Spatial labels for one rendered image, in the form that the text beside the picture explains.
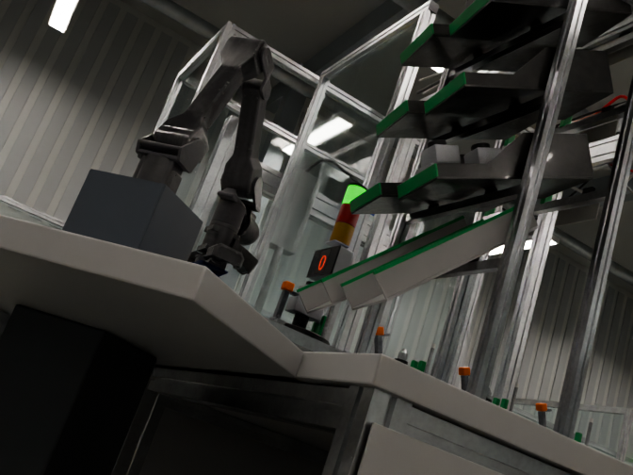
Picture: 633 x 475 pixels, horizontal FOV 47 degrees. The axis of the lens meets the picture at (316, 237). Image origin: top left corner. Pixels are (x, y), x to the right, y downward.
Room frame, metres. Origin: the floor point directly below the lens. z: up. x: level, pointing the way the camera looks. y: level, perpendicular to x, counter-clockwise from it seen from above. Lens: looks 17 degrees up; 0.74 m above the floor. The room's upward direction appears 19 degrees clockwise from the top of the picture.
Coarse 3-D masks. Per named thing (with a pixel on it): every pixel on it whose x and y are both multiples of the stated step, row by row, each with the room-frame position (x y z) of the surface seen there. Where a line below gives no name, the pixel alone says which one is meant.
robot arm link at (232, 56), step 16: (224, 48) 1.21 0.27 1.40; (240, 48) 1.20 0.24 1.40; (256, 48) 1.19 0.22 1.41; (224, 64) 1.19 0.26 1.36; (240, 64) 1.19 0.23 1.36; (256, 64) 1.20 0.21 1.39; (224, 80) 1.17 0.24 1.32; (240, 80) 1.20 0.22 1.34; (208, 96) 1.16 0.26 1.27; (224, 96) 1.18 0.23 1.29; (192, 112) 1.15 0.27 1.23; (208, 112) 1.15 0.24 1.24; (160, 128) 1.13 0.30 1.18; (176, 128) 1.12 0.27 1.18; (192, 128) 1.12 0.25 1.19; (208, 128) 1.17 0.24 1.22; (176, 144) 1.11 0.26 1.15
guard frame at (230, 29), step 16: (224, 32) 2.11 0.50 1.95; (240, 32) 2.13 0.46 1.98; (208, 48) 2.28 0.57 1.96; (272, 48) 2.18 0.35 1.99; (192, 64) 2.43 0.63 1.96; (208, 64) 2.13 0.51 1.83; (288, 64) 2.21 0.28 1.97; (176, 80) 2.57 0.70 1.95; (208, 80) 2.13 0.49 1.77; (304, 80) 2.26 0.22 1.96; (272, 128) 2.74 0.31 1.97; (416, 144) 2.44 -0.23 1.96; (496, 208) 2.61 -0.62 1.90; (480, 256) 2.62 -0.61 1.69; (464, 320) 2.61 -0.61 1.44; (384, 336) 3.06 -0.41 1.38; (464, 336) 2.62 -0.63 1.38; (448, 368) 2.62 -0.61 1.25
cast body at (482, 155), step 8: (480, 144) 1.05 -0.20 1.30; (488, 144) 1.05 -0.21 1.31; (472, 152) 1.05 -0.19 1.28; (480, 152) 1.04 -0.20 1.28; (488, 152) 1.04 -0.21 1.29; (496, 152) 1.05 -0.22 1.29; (464, 160) 1.08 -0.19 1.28; (472, 160) 1.06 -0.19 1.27; (480, 160) 1.04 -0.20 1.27; (488, 160) 1.04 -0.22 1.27
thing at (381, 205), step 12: (372, 192) 1.14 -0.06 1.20; (384, 192) 1.12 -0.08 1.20; (396, 192) 1.12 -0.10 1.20; (360, 204) 1.20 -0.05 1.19; (372, 204) 1.17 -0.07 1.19; (384, 204) 1.17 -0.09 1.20; (396, 204) 1.18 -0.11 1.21; (408, 204) 1.19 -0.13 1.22; (420, 204) 1.19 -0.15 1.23; (432, 204) 1.20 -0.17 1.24; (444, 204) 1.21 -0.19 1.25
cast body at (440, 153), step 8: (432, 144) 1.02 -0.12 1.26; (440, 144) 1.01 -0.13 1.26; (424, 152) 1.04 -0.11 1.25; (432, 152) 1.02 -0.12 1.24; (440, 152) 1.01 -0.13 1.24; (448, 152) 1.02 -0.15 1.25; (456, 152) 1.02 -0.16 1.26; (424, 160) 1.04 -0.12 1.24; (432, 160) 1.02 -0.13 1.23; (440, 160) 1.01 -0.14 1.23; (448, 160) 1.02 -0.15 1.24; (456, 160) 1.02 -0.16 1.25; (424, 168) 1.02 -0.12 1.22
